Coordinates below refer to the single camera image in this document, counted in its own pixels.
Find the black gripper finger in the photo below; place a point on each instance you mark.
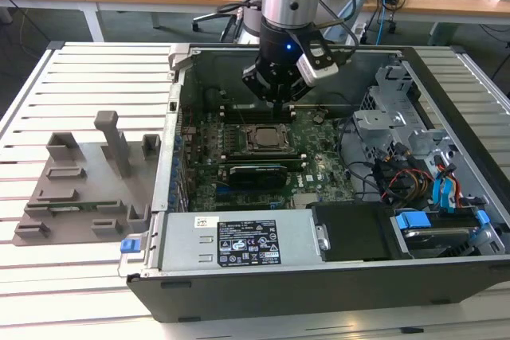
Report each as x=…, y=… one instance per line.
x=257, y=83
x=300, y=89

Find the CPU socket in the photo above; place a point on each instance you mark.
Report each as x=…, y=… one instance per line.
x=288, y=145

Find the black RAM sticks pair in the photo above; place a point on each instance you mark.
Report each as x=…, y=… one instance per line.
x=255, y=115

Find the coin cell battery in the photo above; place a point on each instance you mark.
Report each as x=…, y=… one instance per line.
x=318, y=118

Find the thin locking lever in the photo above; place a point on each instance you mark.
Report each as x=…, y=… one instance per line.
x=240, y=114

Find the green motherboard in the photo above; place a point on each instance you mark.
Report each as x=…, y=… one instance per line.
x=322, y=149

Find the white power strip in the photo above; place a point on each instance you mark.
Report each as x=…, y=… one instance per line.
x=358, y=34

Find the office chair base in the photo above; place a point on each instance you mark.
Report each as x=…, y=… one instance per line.
x=201, y=18

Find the metal drive cage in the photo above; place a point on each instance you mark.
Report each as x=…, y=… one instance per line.
x=378, y=121

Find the black graphics card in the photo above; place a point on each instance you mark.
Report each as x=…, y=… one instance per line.
x=259, y=174

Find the silver chipset heatsink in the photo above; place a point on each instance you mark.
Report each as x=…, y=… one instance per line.
x=306, y=201

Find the black plastic drive cover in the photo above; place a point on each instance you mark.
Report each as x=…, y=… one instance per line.
x=350, y=232

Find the grey power supply unit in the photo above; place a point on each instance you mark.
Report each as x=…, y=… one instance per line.
x=183, y=236

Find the grey parts rack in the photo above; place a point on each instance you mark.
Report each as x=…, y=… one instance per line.
x=91, y=188

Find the hard disk in blue carrier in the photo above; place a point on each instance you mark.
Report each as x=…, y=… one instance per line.
x=434, y=234

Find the blue case latch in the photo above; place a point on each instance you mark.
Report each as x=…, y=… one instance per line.
x=129, y=246

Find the open black PC case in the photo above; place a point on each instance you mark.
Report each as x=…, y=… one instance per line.
x=318, y=296

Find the blue plastic clip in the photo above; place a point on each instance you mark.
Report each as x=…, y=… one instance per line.
x=482, y=217

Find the green RAM stick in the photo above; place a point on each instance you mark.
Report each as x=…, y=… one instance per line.
x=71, y=207

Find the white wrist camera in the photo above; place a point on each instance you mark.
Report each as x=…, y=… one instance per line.
x=318, y=71

